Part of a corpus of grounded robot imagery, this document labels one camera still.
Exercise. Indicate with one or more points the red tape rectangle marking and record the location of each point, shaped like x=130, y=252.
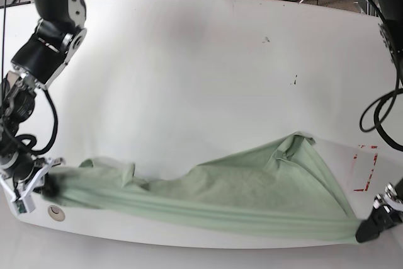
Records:
x=364, y=163

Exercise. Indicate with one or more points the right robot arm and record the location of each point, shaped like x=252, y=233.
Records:
x=57, y=36

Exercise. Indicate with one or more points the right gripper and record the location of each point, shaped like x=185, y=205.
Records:
x=21, y=172

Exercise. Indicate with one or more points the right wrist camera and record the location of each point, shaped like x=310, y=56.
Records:
x=24, y=205

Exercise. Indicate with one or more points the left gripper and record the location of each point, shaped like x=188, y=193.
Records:
x=387, y=209

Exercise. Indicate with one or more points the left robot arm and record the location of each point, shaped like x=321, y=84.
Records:
x=390, y=13

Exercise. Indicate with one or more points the green polo shirt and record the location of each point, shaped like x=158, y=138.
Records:
x=282, y=189

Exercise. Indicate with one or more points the left table cable grommet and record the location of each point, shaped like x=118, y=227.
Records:
x=56, y=213

